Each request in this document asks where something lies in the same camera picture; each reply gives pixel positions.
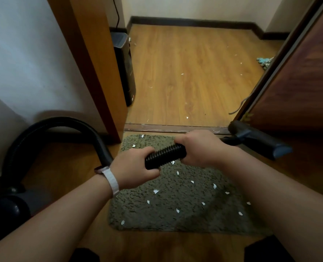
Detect white paper scraps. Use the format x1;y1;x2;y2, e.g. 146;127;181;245
120;135;252;226

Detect thin black cable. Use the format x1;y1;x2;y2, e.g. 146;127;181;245
112;0;121;32

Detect person's right forearm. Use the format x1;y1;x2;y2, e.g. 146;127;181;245
218;148;323;262

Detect black computer tower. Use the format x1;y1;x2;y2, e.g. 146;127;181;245
111;31;137;107

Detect grey floor cable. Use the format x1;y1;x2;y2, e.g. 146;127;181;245
228;96;250;115

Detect metal door threshold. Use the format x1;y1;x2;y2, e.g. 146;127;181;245
124;123;230;135

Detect person's right hand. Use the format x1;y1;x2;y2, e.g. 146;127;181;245
174;130;233;168

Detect orange wooden door frame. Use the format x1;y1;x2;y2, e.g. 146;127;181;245
46;0;128;144

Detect white wrist watch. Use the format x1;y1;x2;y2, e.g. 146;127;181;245
94;166;120;198

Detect grey-green shaggy door mat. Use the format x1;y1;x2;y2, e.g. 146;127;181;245
108;133;272;237

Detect dark wooden door gold pattern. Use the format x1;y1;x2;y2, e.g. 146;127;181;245
233;0;323;134

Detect teal cloth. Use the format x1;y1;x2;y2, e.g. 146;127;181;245
256;56;274;71

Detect black trousers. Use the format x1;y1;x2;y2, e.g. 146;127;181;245
68;234;296;262

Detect person's left hand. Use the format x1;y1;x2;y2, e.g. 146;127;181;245
109;146;161;190

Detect black vacuum hose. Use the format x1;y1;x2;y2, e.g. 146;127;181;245
0;116;293;249

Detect person's left forearm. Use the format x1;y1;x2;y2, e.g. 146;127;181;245
0;174;113;262

